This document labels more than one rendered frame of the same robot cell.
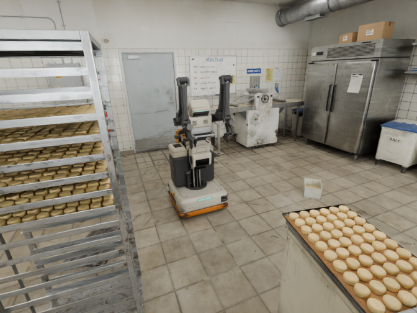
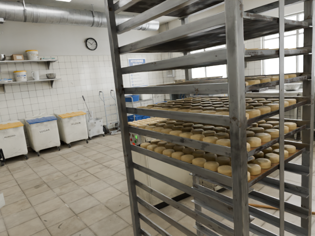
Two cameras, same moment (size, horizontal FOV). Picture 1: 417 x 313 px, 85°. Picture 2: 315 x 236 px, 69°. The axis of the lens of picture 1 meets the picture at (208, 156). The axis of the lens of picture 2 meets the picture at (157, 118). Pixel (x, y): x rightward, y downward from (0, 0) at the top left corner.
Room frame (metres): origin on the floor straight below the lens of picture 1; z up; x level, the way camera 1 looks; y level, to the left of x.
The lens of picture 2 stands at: (1.55, 1.65, 1.37)
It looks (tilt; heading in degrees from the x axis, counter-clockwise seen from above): 10 degrees down; 252
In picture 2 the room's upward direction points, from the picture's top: 6 degrees counter-clockwise
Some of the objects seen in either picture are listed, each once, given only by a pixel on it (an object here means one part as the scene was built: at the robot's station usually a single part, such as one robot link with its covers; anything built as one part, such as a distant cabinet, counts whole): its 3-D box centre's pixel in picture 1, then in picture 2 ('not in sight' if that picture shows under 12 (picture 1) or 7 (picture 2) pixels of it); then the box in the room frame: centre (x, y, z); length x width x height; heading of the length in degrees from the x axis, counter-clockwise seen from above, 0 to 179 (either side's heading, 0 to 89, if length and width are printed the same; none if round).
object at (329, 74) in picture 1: (345, 100); not in sight; (4.61, -2.80, 1.03); 1.40 x 0.90 x 2.05; 22
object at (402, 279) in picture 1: (404, 281); not in sight; (0.62, -0.72, 0.91); 0.05 x 0.05 x 0.02
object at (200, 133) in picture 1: (201, 137); not in sight; (2.36, 0.07, 0.99); 0.28 x 0.16 x 0.22; 112
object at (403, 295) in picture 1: (406, 298); not in sight; (0.55, -0.67, 0.91); 0.05 x 0.05 x 0.02
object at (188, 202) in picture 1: (196, 192); not in sight; (2.63, 0.17, 0.16); 0.67 x 0.64 x 0.25; 22
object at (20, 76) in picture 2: not in sight; (20, 76); (2.66, -3.94, 1.67); 0.25 x 0.24 x 0.21; 22
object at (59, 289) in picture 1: (95, 279); not in sight; (1.25, 0.87, 0.24); 0.64 x 0.03 x 0.03; 109
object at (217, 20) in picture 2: (47, 108); (162, 37); (1.25, 0.87, 1.50); 0.64 x 0.03 x 0.03; 109
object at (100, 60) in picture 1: (122, 183); (128, 163); (1.38, 0.59, 0.97); 0.03 x 0.03 x 1.70; 19
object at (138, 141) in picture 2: not in sight; (134, 139); (1.09, -0.59, 0.77); 0.24 x 0.04 x 0.14; 102
